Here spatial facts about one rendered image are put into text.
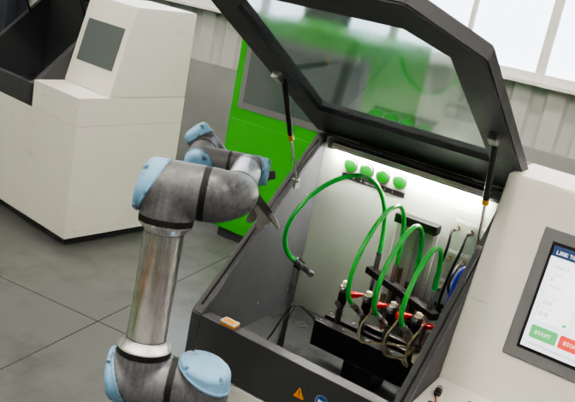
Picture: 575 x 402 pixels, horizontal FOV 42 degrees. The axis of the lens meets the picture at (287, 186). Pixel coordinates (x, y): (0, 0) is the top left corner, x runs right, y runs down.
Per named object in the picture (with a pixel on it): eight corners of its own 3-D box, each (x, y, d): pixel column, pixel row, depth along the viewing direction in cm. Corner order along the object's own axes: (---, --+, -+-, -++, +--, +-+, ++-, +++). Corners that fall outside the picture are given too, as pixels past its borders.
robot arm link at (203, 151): (226, 159, 187) (232, 143, 197) (182, 150, 187) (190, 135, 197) (222, 187, 190) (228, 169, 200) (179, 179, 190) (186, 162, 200)
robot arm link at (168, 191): (165, 422, 157) (210, 169, 148) (94, 410, 157) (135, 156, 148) (174, 398, 169) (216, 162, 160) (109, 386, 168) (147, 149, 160)
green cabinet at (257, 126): (208, 233, 549) (245, 11, 504) (269, 214, 617) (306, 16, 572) (330, 286, 499) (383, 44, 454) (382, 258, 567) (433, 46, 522)
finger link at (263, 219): (266, 239, 208) (245, 215, 208) (281, 226, 210) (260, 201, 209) (268, 239, 205) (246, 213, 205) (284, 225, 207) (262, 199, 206)
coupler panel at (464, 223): (427, 300, 235) (451, 209, 226) (431, 298, 238) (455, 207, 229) (465, 316, 228) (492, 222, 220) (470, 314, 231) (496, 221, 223)
